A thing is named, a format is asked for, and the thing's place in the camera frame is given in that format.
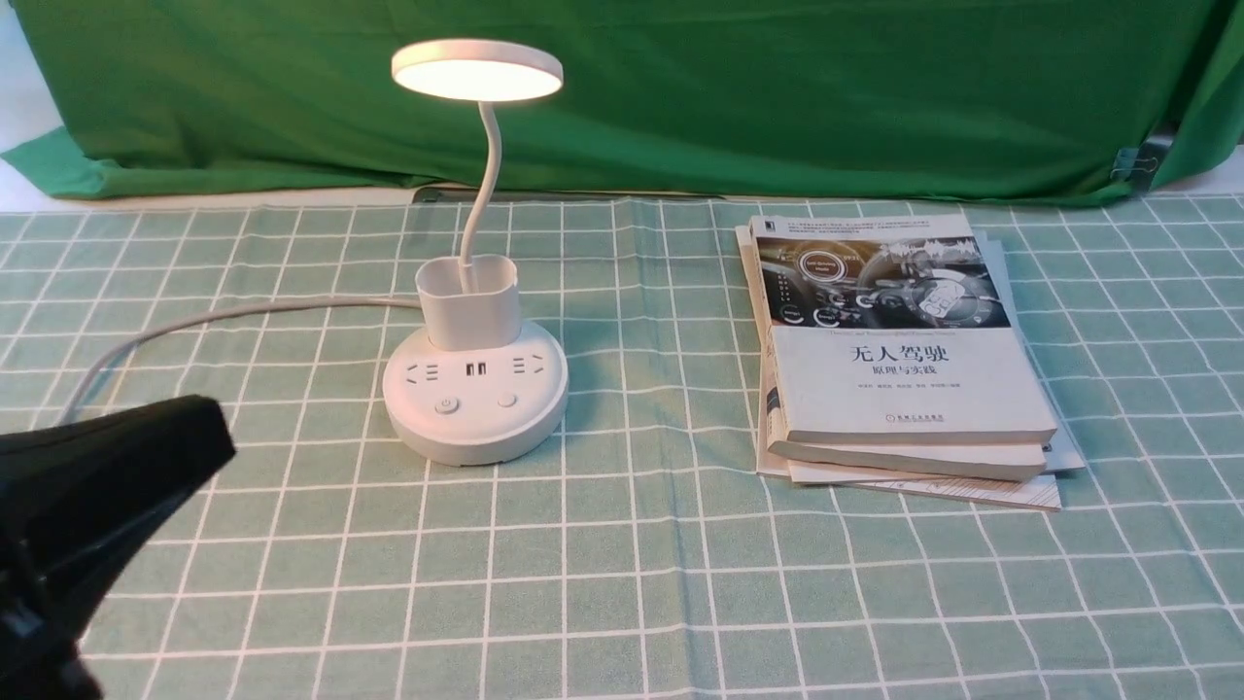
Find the white desk lamp with sockets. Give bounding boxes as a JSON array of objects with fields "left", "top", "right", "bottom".
[{"left": 382, "top": 37, "right": 569, "bottom": 466}]

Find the green checkered tablecloth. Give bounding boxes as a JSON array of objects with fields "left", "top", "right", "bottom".
[{"left": 0, "top": 194, "right": 1244, "bottom": 700}]

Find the metal binder clip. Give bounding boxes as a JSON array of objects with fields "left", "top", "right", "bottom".
[{"left": 1108, "top": 137, "right": 1172, "bottom": 193}]

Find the bottom thin book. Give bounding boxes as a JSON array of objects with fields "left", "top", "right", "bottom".
[{"left": 754, "top": 229, "right": 1087, "bottom": 512}]

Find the green backdrop cloth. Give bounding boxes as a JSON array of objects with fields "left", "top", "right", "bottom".
[{"left": 4, "top": 1, "right": 1242, "bottom": 204}]

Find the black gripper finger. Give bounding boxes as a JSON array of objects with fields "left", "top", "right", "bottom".
[{"left": 1, "top": 395, "right": 235, "bottom": 699}]

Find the white lamp power cable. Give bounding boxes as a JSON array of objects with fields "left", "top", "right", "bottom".
[{"left": 58, "top": 297, "right": 422, "bottom": 426}]

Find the top book with car cover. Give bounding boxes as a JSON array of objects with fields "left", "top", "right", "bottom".
[{"left": 748, "top": 214, "right": 1057, "bottom": 448}]

